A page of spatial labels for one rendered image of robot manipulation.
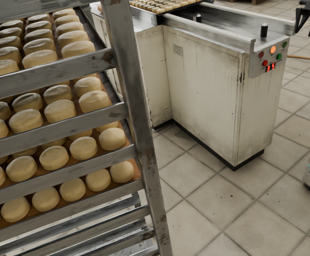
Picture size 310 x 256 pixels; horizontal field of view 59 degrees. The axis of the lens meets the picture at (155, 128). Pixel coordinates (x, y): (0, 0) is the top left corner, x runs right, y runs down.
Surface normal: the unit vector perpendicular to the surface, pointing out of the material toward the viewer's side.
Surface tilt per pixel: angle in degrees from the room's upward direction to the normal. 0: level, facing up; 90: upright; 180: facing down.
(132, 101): 90
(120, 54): 90
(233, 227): 0
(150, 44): 90
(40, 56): 0
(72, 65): 90
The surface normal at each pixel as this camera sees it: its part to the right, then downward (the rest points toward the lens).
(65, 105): -0.13, -0.79
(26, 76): 0.34, 0.54
